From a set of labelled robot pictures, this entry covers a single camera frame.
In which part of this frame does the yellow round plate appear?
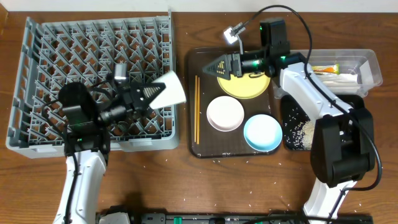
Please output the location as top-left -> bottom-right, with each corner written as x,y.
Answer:
217,73 -> 271,100

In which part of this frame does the white paper cup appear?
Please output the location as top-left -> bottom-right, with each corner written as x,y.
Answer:
149,70 -> 186,110

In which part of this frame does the light blue bowl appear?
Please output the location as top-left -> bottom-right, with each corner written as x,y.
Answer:
243,114 -> 282,153

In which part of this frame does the yellow green snack wrapper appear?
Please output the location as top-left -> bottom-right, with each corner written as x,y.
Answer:
312,64 -> 340,75

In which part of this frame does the white napkin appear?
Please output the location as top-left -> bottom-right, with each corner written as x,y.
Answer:
317,73 -> 358,86

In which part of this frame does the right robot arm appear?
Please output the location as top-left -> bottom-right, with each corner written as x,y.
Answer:
203,18 -> 381,223

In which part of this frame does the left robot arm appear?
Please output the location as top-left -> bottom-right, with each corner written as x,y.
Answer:
54,82 -> 166,223

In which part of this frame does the pile of rice waste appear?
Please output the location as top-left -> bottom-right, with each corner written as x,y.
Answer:
282,104 -> 315,151

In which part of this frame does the left wooden chopstick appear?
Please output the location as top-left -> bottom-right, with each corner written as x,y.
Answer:
194,75 -> 198,143

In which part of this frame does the dark brown serving tray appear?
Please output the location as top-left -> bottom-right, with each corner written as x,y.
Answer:
185,47 -> 277,159

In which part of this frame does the grey plastic dish rack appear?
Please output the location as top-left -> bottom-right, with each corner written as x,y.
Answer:
6,15 -> 175,159

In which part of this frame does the black rectangular tray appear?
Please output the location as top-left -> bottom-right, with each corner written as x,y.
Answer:
280,95 -> 374,153

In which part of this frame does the clear plastic bin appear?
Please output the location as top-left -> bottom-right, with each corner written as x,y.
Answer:
309,49 -> 382,97

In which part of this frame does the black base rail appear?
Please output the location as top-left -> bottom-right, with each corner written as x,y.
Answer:
95,206 -> 374,224

